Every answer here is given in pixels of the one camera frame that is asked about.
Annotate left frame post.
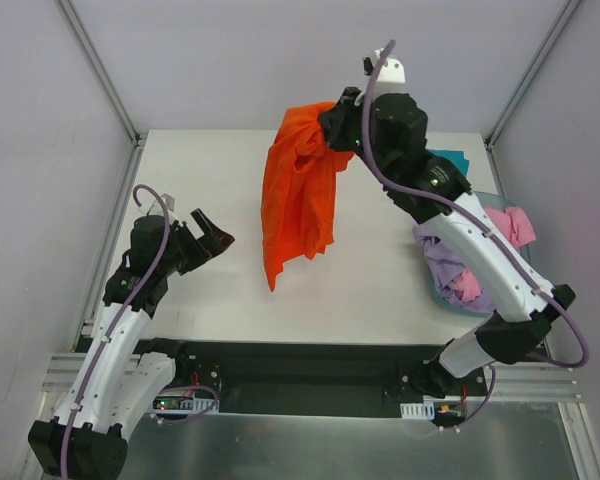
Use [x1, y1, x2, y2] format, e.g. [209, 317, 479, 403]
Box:
[54, 0, 141, 145]

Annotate clear blue plastic basket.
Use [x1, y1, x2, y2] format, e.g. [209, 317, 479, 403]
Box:
[429, 192, 531, 298]

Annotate right frame post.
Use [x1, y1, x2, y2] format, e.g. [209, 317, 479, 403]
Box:
[484, 0, 583, 151]

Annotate lavender t-shirt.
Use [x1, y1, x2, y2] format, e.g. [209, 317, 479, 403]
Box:
[412, 225, 495, 317]

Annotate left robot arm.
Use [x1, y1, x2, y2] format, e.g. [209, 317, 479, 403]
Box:
[28, 209, 234, 479]

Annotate frame post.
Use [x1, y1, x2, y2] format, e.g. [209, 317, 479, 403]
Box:
[54, 0, 141, 145]
[484, 0, 583, 151]

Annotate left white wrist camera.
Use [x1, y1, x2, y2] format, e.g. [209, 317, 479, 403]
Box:
[138, 194, 176, 215]

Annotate folded teal t-shirt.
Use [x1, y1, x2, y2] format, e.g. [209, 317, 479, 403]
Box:
[431, 149, 470, 176]

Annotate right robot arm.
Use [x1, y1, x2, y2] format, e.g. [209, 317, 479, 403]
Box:
[319, 87, 575, 398]

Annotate left white cable duct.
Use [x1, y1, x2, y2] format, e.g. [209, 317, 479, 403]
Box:
[146, 396, 220, 416]

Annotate right white cable duct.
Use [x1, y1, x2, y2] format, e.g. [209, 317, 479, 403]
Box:
[400, 401, 435, 421]

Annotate white cable duct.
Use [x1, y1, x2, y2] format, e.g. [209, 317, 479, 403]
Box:
[400, 401, 435, 421]
[146, 396, 220, 416]

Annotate pink t-shirt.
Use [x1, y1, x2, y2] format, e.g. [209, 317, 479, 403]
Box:
[451, 206, 536, 313]

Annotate orange t-shirt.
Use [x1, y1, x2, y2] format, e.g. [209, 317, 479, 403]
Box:
[260, 102, 353, 290]

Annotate aluminium frame rail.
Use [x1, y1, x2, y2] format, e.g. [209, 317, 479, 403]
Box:
[41, 352, 585, 403]

